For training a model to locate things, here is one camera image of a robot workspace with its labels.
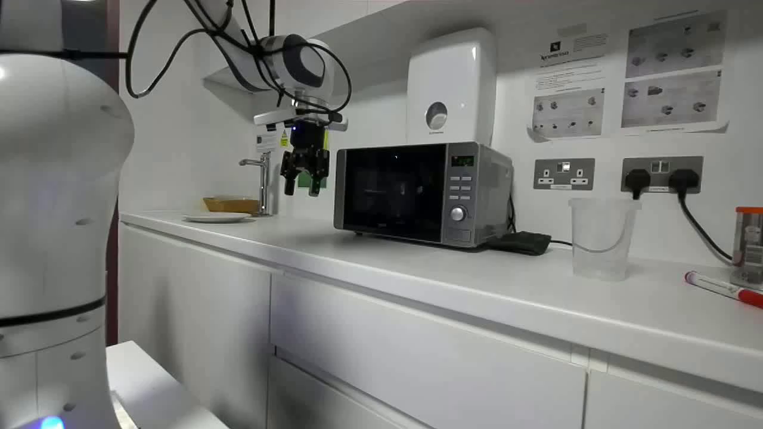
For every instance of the white low drawer front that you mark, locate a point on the white low drawer front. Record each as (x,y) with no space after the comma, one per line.
(317,397)

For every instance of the white cabinet door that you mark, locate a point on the white cabinet door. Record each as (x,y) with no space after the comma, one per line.
(199,317)
(676,405)

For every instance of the paper sheet with text and photo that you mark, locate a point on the paper sheet with text and photo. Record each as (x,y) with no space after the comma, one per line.
(567,111)

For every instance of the white paper towel dispenser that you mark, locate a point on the white paper towel dispenser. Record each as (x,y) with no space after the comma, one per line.
(448,80)

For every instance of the chrome sink tap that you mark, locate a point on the chrome sink tap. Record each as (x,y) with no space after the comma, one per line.
(266,180)

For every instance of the steel wall socket with plugs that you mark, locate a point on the steel wall socket with plugs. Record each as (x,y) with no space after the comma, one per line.
(661,162)

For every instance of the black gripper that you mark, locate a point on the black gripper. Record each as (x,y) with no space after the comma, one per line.
(305,141)

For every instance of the black power plug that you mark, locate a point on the black power plug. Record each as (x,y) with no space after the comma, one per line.
(683,180)
(638,182)

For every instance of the paper sheet with two photos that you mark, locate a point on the paper sheet with two photos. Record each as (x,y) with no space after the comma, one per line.
(671,97)

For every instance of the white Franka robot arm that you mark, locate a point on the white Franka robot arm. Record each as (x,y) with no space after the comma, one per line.
(55,199)

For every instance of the white wide drawer front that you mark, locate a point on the white wide drawer front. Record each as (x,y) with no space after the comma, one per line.
(430,358)

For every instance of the clear plastic cup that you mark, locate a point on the clear plastic cup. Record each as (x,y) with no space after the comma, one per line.
(601,238)

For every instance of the small black flat object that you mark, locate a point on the small black flat object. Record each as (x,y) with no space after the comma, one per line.
(519,242)

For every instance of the silver microwave with black door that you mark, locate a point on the silver microwave with black door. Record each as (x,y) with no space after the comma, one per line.
(395,191)

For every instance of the white plate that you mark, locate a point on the white plate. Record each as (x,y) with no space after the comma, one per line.
(214,217)

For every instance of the empty steel wall socket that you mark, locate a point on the empty steel wall socket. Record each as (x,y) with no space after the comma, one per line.
(564,172)

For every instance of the wooden bowl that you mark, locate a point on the wooden bowl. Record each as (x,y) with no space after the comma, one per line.
(229,205)

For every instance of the red capped marker pen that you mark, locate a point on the red capped marker pen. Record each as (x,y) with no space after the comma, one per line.
(717,287)

